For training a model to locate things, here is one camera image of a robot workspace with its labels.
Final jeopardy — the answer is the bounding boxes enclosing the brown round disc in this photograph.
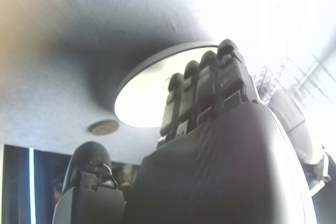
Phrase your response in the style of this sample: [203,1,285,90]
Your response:
[88,119,120,136]

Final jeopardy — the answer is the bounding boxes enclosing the silver wire dish rack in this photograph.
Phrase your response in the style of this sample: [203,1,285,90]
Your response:
[251,50,336,104]

